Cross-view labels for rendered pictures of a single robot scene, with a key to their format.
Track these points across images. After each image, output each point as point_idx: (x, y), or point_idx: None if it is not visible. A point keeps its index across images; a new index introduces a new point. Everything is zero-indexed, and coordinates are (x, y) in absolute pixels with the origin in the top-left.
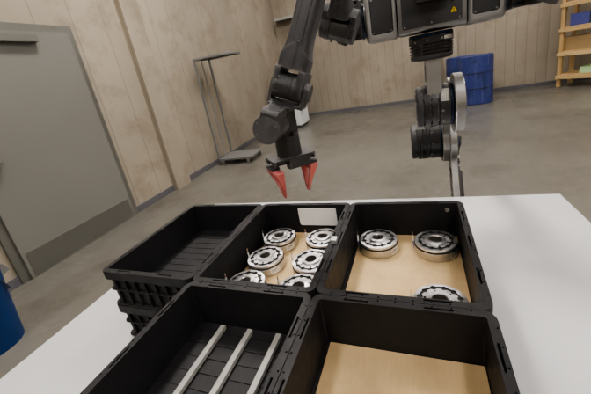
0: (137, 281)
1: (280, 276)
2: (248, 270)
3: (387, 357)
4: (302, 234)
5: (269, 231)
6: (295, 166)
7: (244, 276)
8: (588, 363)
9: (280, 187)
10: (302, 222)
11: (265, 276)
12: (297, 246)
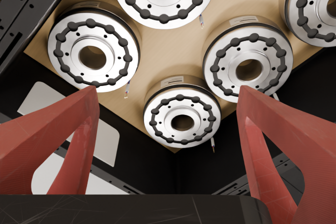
0: None
1: None
2: (308, 41)
3: None
4: (124, 112)
5: (184, 155)
6: (188, 211)
7: (333, 18)
8: None
9: (267, 149)
10: (115, 133)
11: None
12: (154, 78)
